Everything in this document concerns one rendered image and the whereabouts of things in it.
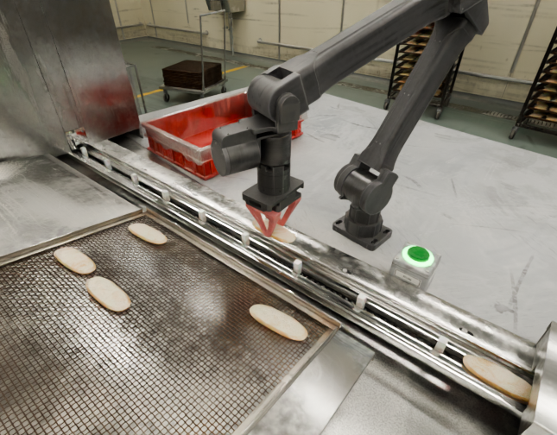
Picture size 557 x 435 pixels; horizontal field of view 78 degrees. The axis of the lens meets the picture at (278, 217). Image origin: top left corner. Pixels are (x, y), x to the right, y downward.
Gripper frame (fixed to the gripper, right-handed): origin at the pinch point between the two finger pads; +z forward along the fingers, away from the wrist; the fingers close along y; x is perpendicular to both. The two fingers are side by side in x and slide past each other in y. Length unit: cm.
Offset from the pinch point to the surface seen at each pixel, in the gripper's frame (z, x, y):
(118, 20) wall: 53, -708, -388
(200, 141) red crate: 11, -60, -34
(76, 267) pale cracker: 0.4, -19.5, 28.6
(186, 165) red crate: 9, -48, -17
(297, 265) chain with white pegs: 6.4, 5.9, 0.0
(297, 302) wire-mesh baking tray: 4.2, 12.2, 9.1
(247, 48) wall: 78, -413, -444
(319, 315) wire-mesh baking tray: 4.1, 16.5, 9.1
